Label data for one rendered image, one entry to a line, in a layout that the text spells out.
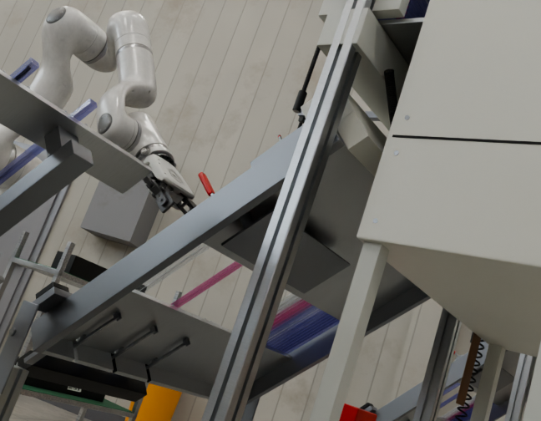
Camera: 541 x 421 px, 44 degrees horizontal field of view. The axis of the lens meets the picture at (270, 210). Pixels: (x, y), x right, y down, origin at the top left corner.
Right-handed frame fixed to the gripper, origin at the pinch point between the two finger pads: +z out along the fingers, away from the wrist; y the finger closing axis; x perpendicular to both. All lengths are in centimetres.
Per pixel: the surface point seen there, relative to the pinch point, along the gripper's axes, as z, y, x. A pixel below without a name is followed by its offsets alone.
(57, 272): -145, 116, 123
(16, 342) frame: 9.6, -14.4, 35.2
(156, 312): 8.9, 7.2, 18.1
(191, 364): 6.9, 32.9, 29.4
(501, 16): 25, -10, -64
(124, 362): 7.2, 14.6, 34.3
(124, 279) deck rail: 12.4, -10.0, 11.6
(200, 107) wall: -395, 309, 60
